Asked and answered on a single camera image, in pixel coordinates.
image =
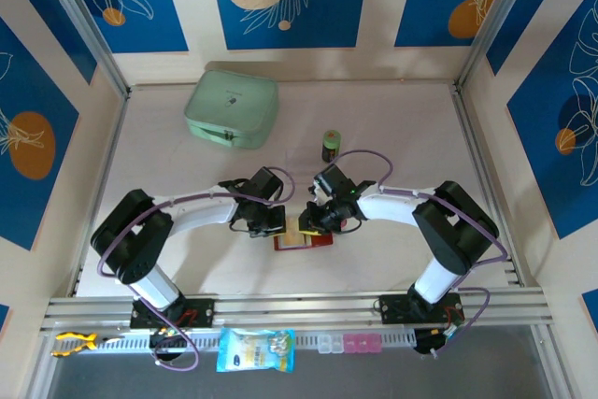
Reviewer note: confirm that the red-framed clear box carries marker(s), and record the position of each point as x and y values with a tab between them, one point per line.
324	241

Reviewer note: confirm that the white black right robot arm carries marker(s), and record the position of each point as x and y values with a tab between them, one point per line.
448	235

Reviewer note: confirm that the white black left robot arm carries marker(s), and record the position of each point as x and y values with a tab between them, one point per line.
140	240

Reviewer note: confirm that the black bottle green lid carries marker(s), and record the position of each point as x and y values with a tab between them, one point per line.
331	144

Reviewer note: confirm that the mint green zipper pouch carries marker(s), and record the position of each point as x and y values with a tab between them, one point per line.
231	107

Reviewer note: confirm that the clear plastic pill box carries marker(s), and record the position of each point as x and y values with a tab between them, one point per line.
330	344

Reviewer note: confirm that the blue snack bag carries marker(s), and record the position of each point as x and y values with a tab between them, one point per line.
254	350

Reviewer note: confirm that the pink plastic pill box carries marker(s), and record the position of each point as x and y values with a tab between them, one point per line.
362	343

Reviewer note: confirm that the grey metal sheet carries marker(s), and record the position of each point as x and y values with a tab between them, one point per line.
374	380

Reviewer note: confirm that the long aluminium base rail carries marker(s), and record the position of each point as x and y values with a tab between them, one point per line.
303	308

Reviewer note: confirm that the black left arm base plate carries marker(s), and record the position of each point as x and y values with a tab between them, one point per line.
205	312

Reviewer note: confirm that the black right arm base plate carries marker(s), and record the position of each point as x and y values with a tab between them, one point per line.
394	309

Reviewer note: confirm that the aluminium side rail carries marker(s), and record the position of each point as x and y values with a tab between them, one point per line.
100	189
490	184

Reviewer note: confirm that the aluminium frame post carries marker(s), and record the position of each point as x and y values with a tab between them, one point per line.
495	20
84	27

